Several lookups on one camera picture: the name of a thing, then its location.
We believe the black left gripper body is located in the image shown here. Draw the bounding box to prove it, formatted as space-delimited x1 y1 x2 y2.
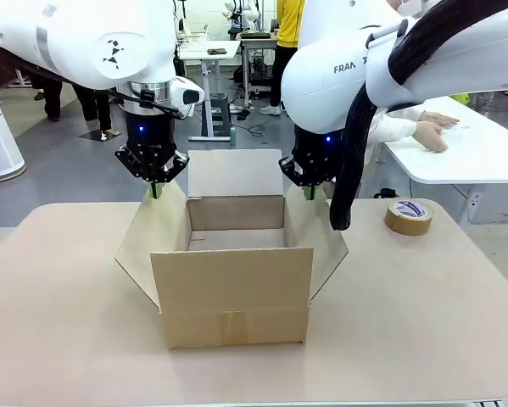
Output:
124 110 178 182

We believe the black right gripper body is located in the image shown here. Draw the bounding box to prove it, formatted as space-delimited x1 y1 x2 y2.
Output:
293 125 344 187

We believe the brown cardboard box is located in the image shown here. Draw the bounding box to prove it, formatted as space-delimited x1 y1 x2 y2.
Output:
114 148 350 349

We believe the person's right forearm white sleeve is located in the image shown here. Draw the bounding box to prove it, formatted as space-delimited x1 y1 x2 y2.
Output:
368 113 420 143

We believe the person's left forearm white sleeve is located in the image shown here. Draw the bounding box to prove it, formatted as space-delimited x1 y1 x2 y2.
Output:
378 105 427 125

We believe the person's right hand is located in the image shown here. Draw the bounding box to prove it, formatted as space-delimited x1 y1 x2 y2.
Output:
412 120 450 154

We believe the person's left hand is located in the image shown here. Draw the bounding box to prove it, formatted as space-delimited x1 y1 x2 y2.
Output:
422 110 461 128

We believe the grey step stool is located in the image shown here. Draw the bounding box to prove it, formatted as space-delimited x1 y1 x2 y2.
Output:
210 93 232 138

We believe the bystander in dark trousers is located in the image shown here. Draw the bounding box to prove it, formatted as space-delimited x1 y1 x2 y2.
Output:
70 81 121 139
34 77 64 123

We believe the brown packing tape roll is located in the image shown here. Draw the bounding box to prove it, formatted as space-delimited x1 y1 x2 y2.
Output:
383 198 432 235

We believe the white standing desk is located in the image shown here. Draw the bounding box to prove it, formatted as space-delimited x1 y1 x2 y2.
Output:
178 39 243 142

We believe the dark topped work table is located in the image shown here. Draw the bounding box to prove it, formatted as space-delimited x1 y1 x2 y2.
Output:
237 30 281 110

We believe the person in yellow shirt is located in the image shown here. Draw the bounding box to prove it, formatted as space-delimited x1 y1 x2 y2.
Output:
260 0 306 117

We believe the white side table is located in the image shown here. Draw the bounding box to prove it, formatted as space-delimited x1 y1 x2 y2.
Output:
376 95 508 228

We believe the black braided cable sleeve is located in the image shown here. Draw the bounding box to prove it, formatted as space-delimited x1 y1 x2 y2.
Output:
329 0 503 232

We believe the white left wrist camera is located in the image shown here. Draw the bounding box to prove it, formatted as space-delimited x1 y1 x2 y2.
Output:
172 75 206 119

